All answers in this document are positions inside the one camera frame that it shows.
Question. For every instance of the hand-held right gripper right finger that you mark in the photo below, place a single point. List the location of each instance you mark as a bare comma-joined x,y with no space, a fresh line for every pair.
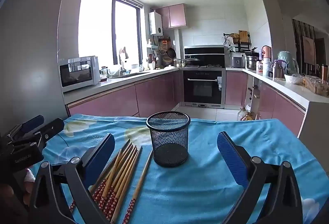
231,159

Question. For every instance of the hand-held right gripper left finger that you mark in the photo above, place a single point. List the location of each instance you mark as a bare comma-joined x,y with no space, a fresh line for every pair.
102,159

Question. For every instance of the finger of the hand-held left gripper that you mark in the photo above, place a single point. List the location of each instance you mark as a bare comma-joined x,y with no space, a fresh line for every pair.
55,127
32,122

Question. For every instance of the bundle of wooden chopsticks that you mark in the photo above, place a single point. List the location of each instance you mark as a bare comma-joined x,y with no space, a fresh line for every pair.
123,175

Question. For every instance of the black mesh holder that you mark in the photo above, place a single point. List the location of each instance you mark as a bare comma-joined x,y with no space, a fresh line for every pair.
168,141

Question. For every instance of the person's left hand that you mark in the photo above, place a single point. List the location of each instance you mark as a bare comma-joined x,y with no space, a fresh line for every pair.
6,192

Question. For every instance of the blue floral tablecloth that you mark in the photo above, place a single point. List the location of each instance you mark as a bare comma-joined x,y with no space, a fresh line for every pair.
195,188

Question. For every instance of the oil bottle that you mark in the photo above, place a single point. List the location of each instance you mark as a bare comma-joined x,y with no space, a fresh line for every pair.
241,115

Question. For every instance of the pink base cabinets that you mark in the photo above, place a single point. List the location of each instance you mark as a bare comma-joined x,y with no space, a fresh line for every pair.
282,108
102,103

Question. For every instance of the white microwave oven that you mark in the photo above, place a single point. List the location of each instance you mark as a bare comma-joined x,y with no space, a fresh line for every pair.
77,73

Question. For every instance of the grey refrigerator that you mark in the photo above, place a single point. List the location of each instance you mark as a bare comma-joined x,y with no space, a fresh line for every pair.
30,47

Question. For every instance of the white kitchen countertop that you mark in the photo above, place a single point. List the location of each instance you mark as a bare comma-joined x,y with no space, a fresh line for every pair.
115,80

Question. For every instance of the built-in black oven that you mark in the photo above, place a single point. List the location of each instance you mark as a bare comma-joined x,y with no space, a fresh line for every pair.
203,88

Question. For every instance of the steel kitchen sink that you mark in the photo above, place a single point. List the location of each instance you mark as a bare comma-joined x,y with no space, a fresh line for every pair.
132,74

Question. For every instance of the steel stock pot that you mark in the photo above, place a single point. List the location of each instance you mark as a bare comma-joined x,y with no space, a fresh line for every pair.
252,62

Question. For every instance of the steel rice cooker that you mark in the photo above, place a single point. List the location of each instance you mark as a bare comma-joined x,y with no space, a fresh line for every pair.
236,60

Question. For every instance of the steel thermos flask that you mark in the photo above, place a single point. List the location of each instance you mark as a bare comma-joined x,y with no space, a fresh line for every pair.
277,70

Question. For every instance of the white bowl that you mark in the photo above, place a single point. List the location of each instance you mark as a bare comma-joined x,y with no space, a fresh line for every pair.
293,79

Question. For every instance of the large kitchen window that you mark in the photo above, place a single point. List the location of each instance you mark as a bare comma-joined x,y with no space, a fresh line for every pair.
97,29

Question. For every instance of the wok with lid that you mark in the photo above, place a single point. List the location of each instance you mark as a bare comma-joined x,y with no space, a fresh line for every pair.
192,60

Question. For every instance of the black range hood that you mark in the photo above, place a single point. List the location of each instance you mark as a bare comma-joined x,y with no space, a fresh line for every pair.
205,53

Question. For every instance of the clear plastic container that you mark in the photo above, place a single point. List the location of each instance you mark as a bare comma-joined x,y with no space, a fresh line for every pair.
316,85

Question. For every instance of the pink electric kettle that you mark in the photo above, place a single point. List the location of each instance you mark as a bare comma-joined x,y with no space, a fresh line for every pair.
266,52

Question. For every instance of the hanging frying pan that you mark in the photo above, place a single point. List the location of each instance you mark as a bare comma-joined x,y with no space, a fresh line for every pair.
171,52

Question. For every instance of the wooden cutting board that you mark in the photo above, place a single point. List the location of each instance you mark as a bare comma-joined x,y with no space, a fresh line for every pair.
243,36

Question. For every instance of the copper bottle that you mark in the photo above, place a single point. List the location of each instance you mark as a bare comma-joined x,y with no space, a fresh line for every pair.
324,72

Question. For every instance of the white water heater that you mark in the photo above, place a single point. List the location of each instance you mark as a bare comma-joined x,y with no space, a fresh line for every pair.
155,23

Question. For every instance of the black wall rack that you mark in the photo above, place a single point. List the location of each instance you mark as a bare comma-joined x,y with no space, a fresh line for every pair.
243,47

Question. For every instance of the framed wall picture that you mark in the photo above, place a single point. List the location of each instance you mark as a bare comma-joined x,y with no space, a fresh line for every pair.
308,50

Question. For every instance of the pink wall cabinet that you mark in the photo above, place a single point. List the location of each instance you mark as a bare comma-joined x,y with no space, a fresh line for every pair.
174,16

